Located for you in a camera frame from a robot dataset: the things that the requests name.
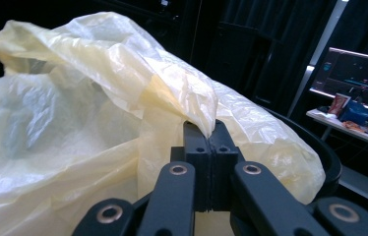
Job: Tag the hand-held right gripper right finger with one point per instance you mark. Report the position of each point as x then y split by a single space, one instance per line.
223 164

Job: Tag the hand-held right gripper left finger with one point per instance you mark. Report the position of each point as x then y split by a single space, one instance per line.
201 164

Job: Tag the black trash bin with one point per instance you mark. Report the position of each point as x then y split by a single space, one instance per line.
331 164

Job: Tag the yellow plastic trash bag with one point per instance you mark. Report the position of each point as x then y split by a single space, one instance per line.
73 114

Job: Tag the red packet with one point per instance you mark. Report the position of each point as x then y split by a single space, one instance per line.
337 103

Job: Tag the orange snack packet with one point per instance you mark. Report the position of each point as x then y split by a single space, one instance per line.
352 125

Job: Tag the blue bag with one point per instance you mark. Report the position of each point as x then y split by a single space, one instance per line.
355 113

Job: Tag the computer monitor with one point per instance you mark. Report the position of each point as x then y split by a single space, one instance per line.
355 78

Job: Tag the grey metal post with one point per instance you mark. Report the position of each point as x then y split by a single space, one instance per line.
319 52

